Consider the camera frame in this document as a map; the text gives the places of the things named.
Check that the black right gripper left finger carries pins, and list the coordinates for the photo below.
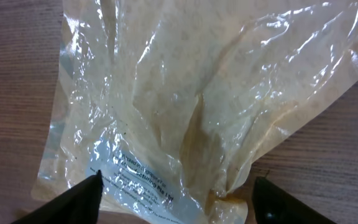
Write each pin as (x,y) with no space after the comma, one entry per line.
(78,205)

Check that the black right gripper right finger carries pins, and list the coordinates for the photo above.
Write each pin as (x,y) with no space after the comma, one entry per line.
(273,205)

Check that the white plastic pouch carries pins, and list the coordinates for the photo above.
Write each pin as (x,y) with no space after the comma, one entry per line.
(172,101)

